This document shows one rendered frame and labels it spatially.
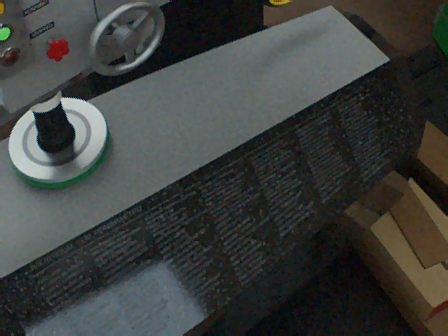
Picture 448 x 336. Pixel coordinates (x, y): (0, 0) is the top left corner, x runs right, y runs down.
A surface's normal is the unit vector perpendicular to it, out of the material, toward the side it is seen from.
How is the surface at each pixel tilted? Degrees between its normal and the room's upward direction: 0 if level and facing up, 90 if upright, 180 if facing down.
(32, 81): 90
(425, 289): 0
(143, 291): 45
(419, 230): 0
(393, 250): 0
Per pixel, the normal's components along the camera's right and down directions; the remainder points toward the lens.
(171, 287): 0.30, 0.07
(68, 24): 0.58, 0.64
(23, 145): -0.09, -0.57
